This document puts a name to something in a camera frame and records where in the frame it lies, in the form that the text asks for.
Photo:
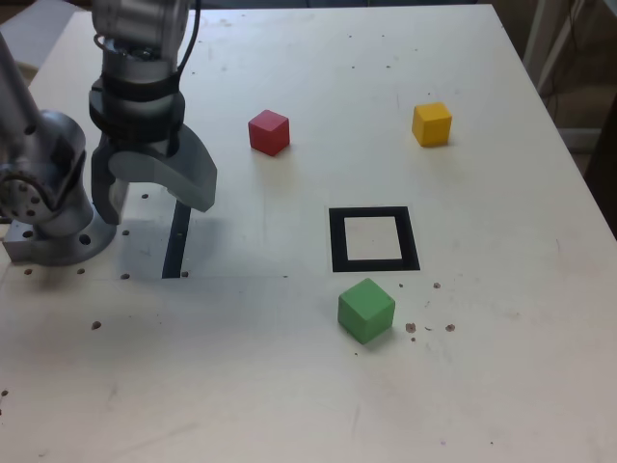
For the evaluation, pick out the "red cube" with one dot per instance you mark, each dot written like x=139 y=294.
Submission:
x=267 y=132

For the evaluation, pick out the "white metal frame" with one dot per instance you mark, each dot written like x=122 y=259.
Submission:
x=532 y=29

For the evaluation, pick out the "black tape strip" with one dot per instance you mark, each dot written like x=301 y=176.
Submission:
x=173 y=251

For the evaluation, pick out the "black tape square outline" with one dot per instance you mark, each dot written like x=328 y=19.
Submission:
x=337 y=241

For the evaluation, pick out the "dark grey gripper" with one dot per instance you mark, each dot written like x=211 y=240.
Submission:
x=144 y=145

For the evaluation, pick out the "green cube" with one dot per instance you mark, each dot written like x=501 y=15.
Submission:
x=366 y=311

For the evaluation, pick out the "beige board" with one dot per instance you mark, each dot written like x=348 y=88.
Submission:
x=578 y=140

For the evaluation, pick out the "yellow cube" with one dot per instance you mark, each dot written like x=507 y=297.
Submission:
x=431 y=125

